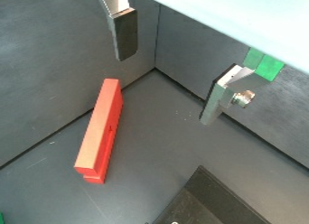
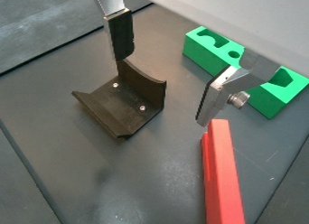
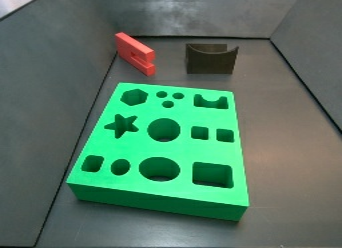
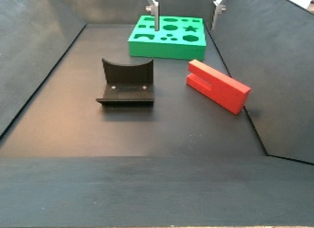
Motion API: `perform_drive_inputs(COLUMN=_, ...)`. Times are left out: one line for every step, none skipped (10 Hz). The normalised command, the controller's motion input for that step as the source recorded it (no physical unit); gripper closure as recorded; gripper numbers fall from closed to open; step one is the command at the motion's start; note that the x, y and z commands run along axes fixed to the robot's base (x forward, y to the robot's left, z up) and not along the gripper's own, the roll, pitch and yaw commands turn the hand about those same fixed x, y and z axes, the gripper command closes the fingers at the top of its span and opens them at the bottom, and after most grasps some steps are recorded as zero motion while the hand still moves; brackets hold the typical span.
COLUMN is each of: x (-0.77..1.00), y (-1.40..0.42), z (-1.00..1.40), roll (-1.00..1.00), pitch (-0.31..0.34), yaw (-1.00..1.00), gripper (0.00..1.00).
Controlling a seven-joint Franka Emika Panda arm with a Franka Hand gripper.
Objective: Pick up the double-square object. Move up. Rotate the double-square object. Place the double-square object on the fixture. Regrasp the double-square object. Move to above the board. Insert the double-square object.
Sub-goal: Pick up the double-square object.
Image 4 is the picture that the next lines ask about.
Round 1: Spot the red double-square block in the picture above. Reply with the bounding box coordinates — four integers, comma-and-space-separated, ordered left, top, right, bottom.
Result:
188, 60, 252, 114

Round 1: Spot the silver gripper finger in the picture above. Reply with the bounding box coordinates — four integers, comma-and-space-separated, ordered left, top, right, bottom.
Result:
212, 0, 228, 29
146, 0, 160, 31

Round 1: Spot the black curved holder stand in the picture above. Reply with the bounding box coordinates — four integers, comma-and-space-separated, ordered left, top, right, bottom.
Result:
97, 59, 156, 105

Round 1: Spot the green foam shape board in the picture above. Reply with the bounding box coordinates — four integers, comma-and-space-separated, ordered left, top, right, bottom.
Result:
128, 16, 206, 61

